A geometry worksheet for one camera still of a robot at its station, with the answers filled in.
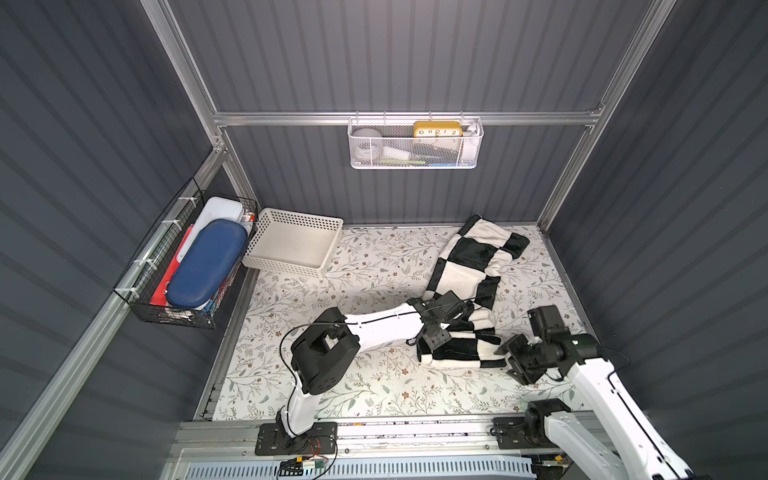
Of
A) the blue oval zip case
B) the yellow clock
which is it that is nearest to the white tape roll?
the yellow clock

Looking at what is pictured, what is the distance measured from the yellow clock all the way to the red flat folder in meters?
0.69

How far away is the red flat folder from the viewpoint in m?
0.65

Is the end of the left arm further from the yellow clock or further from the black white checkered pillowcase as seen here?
the yellow clock

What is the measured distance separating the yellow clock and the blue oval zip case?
22.6 inches

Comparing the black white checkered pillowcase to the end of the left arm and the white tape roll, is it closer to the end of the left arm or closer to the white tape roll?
the end of the left arm

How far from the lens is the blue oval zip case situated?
2.10ft

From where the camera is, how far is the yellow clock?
2.90ft

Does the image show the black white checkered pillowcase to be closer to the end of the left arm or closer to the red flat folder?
the end of the left arm

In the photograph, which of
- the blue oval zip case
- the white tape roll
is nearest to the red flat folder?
the blue oval zip case

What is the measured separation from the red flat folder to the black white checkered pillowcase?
0.63m

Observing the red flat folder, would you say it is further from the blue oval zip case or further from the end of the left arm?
the end of the left arm

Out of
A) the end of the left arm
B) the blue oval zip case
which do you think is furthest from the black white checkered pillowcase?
the blue oval zip case

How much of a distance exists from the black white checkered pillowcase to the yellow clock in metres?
0.41

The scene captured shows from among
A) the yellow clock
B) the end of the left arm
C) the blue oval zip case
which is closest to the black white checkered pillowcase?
the end of the left arm
